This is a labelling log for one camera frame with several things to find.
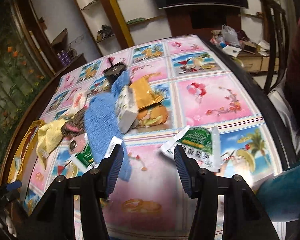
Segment black box with stick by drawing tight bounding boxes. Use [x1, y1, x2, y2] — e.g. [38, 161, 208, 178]
[103, 58, 127, 85]

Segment dark wooden chair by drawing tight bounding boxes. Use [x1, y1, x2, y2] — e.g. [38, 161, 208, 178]
[260, 0, 289, 94]

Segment pink fluffy pad with badge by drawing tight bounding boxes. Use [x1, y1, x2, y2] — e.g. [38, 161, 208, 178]
[69, 133, 88, 155]

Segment colourful printed tablecloth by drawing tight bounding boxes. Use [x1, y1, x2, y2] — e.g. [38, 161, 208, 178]
[22, 34, 283, 240]

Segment blue fluffy towel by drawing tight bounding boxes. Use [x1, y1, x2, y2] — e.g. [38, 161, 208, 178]
[83, 70, 133, 183]

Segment figurine on shelf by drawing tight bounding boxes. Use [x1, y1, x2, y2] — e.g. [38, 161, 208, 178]
[97, 24, 113, 42]

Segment white foam box yellow tape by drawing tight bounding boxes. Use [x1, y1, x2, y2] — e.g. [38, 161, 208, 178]
[7, 120, 45, 183]

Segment green white snack packet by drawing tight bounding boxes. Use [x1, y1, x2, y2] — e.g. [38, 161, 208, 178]
[160, 126, 222, 173]

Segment floral tissue pack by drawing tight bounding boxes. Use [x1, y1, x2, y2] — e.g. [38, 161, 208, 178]
[115, 86, 139, 134]

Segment purple bottles on cabinet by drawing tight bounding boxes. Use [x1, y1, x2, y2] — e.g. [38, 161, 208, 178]
[57, 50, 71, 67]

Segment blue sleeve forearm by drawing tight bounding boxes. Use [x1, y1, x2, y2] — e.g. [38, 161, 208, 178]
[256, 161, 300, 222]

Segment yellow fluffy towel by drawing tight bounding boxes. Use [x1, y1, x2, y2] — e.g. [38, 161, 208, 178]
[36, 119, 66, 169]

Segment white plastic bag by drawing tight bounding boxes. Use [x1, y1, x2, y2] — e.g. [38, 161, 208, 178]
[221, 25, 240, 47]

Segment brown knitted glove pink cuff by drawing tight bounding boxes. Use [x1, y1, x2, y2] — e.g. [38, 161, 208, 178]
[61, 108, 86, 138]

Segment white cloth glove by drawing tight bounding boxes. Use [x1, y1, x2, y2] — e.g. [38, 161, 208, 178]
[70, 90, 88, 114]

